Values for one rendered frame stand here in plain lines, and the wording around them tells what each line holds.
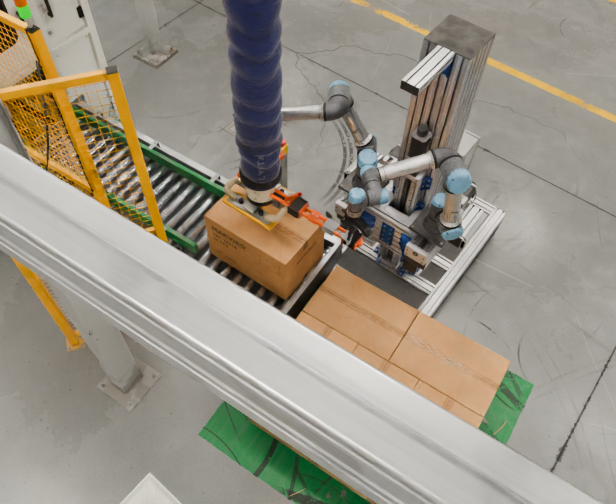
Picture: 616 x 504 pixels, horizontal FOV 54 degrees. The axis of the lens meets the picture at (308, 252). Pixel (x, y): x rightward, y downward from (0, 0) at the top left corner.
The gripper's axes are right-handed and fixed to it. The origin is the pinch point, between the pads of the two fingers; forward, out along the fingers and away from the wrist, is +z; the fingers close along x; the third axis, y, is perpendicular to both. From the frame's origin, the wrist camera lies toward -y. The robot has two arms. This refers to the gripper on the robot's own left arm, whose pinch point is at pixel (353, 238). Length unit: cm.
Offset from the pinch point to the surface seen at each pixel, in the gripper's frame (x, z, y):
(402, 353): 5, 69, -46
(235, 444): 94, 124, 10
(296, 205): 1.7, -1.3, 36.0
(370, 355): 18, 69, -32
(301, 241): 1.0, 29.2, 32.2
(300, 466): 80, 124, -30
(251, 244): 20, 30, 54
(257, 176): 10, -19, 55
